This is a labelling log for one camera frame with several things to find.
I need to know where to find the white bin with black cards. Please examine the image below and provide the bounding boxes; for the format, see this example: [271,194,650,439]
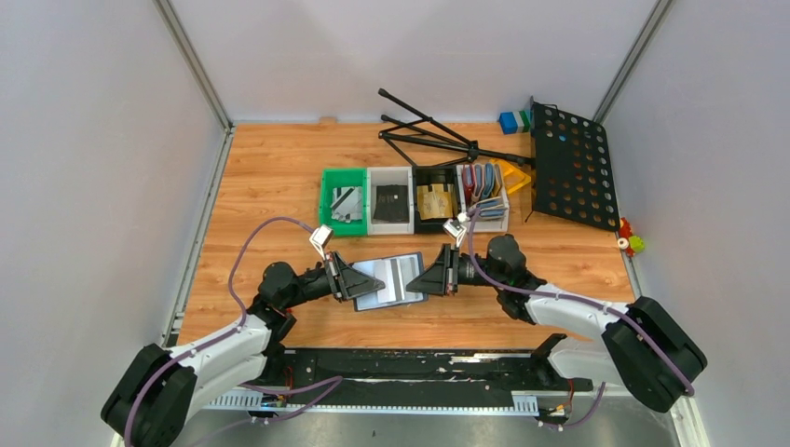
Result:
[366,167,415,236]

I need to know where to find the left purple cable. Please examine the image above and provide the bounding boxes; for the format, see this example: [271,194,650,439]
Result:
[123,216,344,447]

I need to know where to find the black music stand tripod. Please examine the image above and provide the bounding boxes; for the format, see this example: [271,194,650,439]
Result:
[377,88,536,167]

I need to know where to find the black perforated stand plate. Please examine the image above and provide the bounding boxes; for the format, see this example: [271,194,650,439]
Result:
[530,102,620,232]

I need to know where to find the black cards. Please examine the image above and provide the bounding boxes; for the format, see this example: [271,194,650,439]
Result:
[373,184,409,224]

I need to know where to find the colourful small toy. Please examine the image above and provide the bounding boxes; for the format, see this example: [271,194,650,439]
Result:
[617,217,646,258]

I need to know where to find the blue green white blocks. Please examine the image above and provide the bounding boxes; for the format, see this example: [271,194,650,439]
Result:
[497,110,533,135]

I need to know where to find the purple cable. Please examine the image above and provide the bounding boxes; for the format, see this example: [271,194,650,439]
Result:
[123,216,344,447]
[466,206,697,431]

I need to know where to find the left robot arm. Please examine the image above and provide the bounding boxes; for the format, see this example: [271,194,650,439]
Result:
[101,251,386,446]

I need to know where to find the yellow triangle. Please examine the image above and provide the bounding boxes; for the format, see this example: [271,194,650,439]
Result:
[490,159,532,196]

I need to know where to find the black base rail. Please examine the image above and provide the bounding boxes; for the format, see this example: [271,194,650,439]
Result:
[251,348,593,408]

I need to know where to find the white bin with card holders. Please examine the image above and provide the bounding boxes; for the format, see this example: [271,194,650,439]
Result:
[456,162,511,233]

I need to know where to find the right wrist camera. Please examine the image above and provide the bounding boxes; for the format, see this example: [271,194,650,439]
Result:
[443,212,470,249]

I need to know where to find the silver cards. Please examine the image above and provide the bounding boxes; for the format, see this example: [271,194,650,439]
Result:
[330,186,363,223]

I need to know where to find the blue card holder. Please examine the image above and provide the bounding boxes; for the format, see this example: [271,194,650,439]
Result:
[353,252,429,312]

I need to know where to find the silver card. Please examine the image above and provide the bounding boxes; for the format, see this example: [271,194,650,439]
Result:
[374,257,424,306]

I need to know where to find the green bin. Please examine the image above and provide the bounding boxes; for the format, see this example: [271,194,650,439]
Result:
[319,168,369,237]

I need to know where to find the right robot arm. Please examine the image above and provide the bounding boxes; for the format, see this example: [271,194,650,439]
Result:
[406,234,708,413]

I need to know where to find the gold cards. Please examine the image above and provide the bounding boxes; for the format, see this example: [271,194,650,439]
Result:
[416,183,456,221]

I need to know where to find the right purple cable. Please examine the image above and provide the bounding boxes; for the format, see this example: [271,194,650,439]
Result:
[466,206,697,431]

